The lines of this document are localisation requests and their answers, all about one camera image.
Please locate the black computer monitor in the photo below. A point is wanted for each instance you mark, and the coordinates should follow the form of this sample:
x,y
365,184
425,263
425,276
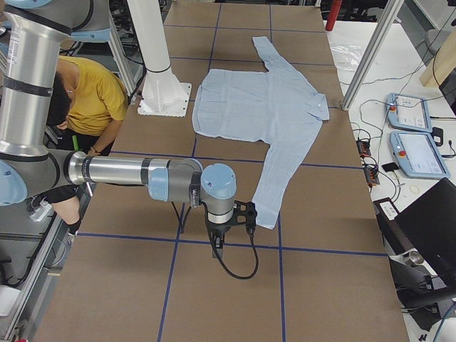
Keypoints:
x,y
422,240

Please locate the aluminium frame post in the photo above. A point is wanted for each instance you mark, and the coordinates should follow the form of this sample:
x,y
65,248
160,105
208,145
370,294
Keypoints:
x,y
382,28

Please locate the wooden board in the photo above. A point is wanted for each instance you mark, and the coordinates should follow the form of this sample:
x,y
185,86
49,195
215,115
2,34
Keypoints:
x,y
441,65

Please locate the clear plastic bag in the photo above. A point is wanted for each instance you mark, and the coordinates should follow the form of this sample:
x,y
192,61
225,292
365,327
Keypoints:
x,y
347,56

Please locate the lower orange black adapter box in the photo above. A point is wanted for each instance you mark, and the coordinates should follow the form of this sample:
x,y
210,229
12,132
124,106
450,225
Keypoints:
x,y
371,175

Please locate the upper blue teach pendant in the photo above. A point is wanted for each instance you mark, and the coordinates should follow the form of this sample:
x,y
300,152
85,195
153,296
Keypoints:
x,y
407,112

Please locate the orange black adapter box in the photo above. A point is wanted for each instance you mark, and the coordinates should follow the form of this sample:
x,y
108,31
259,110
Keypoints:
x,y
371,175
363,147

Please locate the blue teach pendant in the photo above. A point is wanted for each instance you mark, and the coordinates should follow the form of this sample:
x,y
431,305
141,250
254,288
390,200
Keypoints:
x,y
407,112
417,155

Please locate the red cylinder bottle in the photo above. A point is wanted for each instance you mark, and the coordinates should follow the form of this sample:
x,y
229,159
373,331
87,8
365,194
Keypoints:
x,y
333,14

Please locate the grey office chair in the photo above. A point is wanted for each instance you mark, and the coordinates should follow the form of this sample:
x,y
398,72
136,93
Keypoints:
x,y
435,38

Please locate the white power strip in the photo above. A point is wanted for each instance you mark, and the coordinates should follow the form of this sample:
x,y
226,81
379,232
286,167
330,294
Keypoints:
x,y
41,211

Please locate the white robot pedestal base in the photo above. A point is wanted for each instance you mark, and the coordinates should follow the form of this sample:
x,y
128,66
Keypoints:
x,y
162,93

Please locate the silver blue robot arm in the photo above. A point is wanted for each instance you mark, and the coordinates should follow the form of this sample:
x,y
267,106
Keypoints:
x,y
30,162

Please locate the upper orange black adapter box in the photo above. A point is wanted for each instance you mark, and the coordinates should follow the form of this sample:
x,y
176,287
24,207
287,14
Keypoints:
x,y
363,147

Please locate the lower blue teach pendant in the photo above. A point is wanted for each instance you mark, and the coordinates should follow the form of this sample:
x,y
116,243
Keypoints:
x,y
417,155

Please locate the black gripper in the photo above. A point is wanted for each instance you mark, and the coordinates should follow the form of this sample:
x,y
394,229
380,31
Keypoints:
x,y
218,228

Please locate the light blue long-sleeve shirt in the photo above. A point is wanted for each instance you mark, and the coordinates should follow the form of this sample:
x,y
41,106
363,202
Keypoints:
x,y
278,107

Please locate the person in yellow shirt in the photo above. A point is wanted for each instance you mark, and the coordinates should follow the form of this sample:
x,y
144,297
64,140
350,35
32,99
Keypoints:
x,y
89,101

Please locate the green handled reacher stick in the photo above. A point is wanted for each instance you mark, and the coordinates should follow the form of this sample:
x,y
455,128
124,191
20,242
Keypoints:
x,y
75,143

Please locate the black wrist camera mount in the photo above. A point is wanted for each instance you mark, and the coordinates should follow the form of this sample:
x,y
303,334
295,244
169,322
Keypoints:
x,y
244,214

